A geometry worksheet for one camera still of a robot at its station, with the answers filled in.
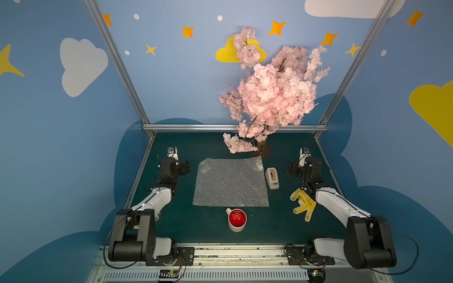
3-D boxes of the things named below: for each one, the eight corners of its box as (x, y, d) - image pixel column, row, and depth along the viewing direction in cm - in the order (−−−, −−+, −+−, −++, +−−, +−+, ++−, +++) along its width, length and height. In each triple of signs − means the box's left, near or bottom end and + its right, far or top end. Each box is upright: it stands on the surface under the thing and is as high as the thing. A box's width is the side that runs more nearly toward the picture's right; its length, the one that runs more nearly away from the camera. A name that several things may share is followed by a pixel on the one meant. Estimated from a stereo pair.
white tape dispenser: (267, 189, 96) (268, 186, 94) (264, 170, 104) (265, 167, 101) (278, 189, 96) (280, 186, 94) (275, 170, 104) (276, 167, 101)
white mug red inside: (226, 232, 83) (226, 228, 76) (226, 213, 88) (226, 207, 82) (245, 232, 83) (247, 228, 77) (244, 213, 88) (246, 207, 82)
